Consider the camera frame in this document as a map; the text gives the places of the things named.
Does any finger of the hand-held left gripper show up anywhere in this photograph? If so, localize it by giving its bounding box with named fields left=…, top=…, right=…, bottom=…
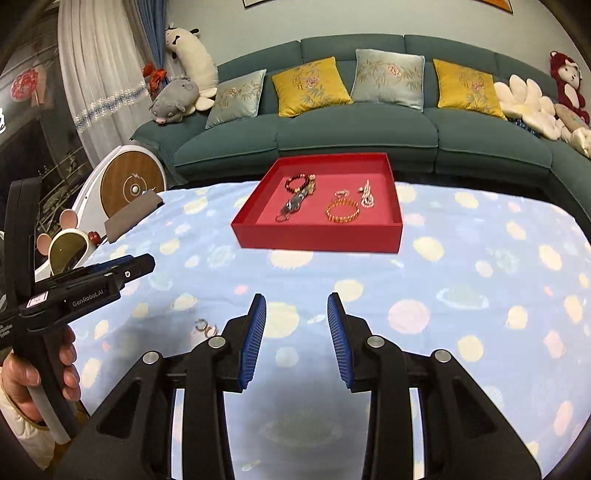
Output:
left=46, top=253, right=156, bottom=296
left=84, top=257, right=134, bottom=275

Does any blue planet-print tablecloth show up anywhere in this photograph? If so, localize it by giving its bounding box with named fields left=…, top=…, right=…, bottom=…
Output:
left=55, top=180, right=587, bottom=480

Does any person's left forearm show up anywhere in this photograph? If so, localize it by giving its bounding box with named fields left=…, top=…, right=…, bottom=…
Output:
left=0, top=388, right=54, bottom=469

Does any white mouse-eared display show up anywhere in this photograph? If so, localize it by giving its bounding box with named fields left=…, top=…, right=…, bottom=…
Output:
left=34, top=209, right=101, bottom=282

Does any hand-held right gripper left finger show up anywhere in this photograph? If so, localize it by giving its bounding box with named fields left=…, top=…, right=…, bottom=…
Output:
left=54, top=293, right=267, bottom=480

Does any dark blue patterned cloth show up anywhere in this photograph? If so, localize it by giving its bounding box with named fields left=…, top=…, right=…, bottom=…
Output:
left=508, top=117, right=541, bottom=137

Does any person's left hand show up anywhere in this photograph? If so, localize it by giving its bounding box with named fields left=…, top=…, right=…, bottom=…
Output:
left=0, top=325, right=83, bottom=423

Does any blue curtain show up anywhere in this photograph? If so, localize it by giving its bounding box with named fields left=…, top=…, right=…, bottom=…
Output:
left=141, top=0, right=169, bottom=75

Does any dark decorated panel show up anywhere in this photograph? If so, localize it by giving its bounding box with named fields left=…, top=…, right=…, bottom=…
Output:
left=0, top=28, right=93, bottom=259

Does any white flower cushion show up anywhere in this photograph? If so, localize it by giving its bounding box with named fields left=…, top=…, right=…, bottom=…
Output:
left=493, top=75, right=561, bottom=139

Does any white sheer curtain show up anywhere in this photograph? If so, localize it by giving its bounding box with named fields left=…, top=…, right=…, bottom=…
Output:
left=58, top=0, right=160, bottom=153

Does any beige small pillow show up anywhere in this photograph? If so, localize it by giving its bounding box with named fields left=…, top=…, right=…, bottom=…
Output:
left=554, top=104, right=591, bottom=139

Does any gold braided bangle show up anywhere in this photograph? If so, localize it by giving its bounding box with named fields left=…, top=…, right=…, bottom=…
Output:
left=325, top=198, right=361, bottom=224

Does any grey embroidered cushion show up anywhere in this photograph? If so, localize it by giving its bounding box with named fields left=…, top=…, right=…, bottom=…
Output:
left=204, top=69, right=267, bottom=130
left=350, top=48, right=426, bottom=112

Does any silver metal watch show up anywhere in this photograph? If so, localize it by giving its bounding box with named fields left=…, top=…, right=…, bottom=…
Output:
left=276, top=187, right=311, bottom=223

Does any red monkey plush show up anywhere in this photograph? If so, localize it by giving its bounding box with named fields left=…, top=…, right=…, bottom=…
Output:
left=549, top=51, right=591, bottom=125

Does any red jewelry box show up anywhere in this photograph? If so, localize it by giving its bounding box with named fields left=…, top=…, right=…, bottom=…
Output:
left=230, top=152, right=404, bottom=254

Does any red curtain bow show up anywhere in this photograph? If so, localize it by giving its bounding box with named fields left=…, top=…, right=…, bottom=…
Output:
left=142, top=62, right=167, bottom=90

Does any white machine with wooden disc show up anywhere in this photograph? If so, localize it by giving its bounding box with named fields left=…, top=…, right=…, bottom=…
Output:
left=69, top=144, right=167, bottom=241

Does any yellow embroidered cushion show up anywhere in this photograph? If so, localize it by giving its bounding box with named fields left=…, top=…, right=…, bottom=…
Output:
left=433, top=59, right=508, bottom=121
left=271, top=56, right=354, bottom=118

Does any cream quilted blanket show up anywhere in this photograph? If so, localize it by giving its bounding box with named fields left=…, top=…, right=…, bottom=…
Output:
left=561, top=127, right=591, bottom=160

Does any white cow plush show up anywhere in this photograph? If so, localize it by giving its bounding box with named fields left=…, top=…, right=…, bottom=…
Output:
left=164, top=23, right=220, bottom=112

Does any teal sofa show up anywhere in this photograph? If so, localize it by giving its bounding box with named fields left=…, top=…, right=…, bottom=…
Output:
left=129, top=33, right=591, bottom=222

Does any grey pig plush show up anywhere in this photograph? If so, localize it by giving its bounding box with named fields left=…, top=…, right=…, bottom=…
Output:
left=148, top=78, right=200, bottom=126

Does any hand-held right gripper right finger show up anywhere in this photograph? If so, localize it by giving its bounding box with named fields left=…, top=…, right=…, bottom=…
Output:
left=327, top=292, right=542, bottom=480

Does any brown flat pad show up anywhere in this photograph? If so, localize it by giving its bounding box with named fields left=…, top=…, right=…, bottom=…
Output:
left=105, top=191, right=163, bottom=243

